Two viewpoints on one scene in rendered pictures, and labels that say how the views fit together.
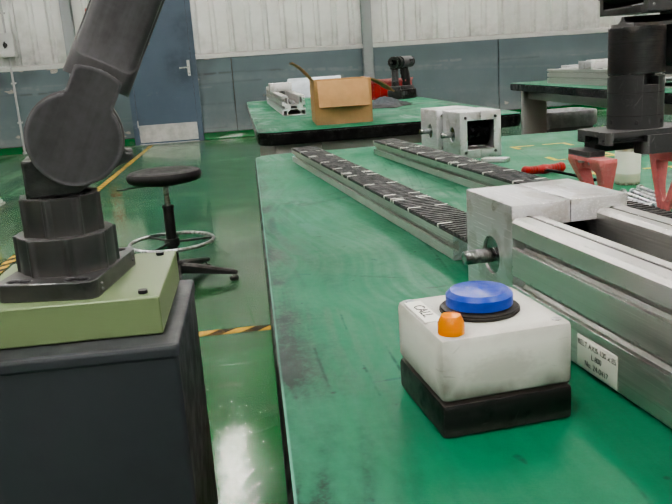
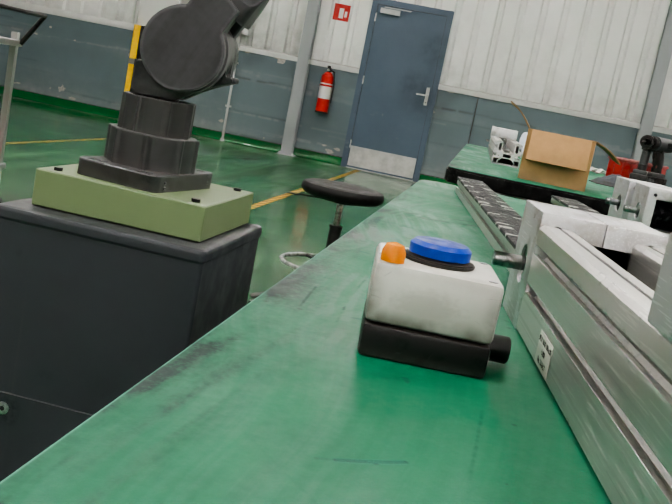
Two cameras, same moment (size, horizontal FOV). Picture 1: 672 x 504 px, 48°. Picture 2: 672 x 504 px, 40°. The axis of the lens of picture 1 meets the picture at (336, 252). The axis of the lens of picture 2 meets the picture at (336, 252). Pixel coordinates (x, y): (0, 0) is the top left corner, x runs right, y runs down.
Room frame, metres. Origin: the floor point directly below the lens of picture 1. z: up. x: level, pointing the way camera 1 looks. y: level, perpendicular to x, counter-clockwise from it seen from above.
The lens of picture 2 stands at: (-0.16, -0.16, 0.94)
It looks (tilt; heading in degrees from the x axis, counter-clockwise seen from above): 10 degrees down; 14
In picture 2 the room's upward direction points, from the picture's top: 11 degrees clockwise
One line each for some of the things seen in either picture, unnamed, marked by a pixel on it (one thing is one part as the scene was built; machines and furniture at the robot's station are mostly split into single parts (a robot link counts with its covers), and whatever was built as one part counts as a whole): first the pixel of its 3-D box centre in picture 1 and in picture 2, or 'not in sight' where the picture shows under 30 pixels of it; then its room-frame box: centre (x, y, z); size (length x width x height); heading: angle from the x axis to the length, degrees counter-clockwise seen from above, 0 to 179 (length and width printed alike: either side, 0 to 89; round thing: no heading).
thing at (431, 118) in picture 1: (442, 129); (634, 205); (1.72, -0.26, 0.83); 0.11 x 0.10 x 0.10; 103
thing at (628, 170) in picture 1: (628, 145); not in sight; (1.15, -0.45, 0.84); 0.04 x 0.04 x 0.12
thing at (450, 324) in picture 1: (450, 322); (394, 251); (0.40, -0.06, 0.85); 0.02 x 0.02 x 0.01
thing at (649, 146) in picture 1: (654, 173); not in sight; (0.82, -0.35, 0.85); 0.07 x 0.07 x 0.09; 12
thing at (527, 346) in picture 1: (493, 351); (441, 307); (0.44, -0.09, 0.81); 0.10 x 0.08 x 0.06; 102
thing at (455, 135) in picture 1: (465, 133); (654, 213); (1.61, -0.29, 0.83); 0.11 x 0.10 x 0.10; 102
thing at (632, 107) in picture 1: (635, 109); not in sight; (0.82, -0.33, 0.92); 0.10 x 0.07 x 0.07; 102
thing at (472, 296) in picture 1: (479, 303); (439, 256); (0.44, -0.08, 0.84); 0.04 x 0.04 x 0.02
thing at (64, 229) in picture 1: (66, 238); (153, 139); (0.67, 0.24, 0.85); 0.12 x 0.09 x 0.08; 177
